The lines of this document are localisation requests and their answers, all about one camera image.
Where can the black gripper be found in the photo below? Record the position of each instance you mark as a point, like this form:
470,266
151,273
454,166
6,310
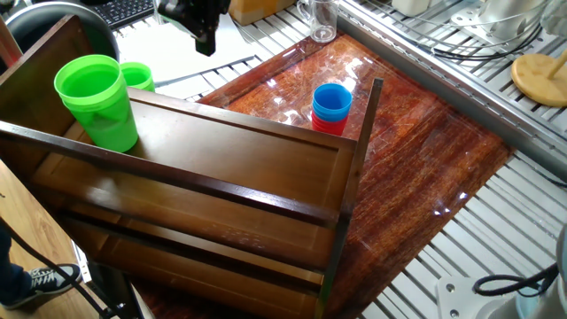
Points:
208,9

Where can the green plastic cup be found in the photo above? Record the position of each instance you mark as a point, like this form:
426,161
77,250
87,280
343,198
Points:
106,124

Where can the blue plastic cup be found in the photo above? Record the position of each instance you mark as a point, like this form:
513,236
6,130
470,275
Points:
331,104

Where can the red plastic cup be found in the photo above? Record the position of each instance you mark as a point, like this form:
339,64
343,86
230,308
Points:
330,126

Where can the dark wooden shelf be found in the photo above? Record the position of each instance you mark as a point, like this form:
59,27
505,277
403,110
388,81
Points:
248,168

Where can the white paper sheet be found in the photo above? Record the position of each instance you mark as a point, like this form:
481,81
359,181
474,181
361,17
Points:
164,53

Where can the yellowish cardboard box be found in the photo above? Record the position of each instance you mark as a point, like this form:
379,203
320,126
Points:
254,11

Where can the black keyboard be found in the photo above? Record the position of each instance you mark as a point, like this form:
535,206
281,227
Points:
124,11

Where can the green cup at bottom edge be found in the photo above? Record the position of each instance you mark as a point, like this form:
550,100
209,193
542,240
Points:
138,76

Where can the black chair with grey rim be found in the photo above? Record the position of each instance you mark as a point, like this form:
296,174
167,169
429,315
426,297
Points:
99,33

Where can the clear glass mug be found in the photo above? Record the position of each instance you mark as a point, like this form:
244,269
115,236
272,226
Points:
323,26

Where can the wood grain table mat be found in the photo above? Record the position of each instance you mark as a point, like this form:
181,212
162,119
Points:
421,155

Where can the grey sneaker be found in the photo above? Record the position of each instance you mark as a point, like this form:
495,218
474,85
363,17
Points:
48,281

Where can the dark blue trouser leg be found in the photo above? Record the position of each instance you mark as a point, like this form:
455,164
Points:
11,274

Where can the aluminium plate with cylinder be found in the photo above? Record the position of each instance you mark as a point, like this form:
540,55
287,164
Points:
500,13

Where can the round wooden stand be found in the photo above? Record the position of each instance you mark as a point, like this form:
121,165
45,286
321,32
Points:
531,84

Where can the aluminium frame rail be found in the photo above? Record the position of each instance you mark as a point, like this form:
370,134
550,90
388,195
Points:
443,84

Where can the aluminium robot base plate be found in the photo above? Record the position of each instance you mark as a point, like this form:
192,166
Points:
456,297

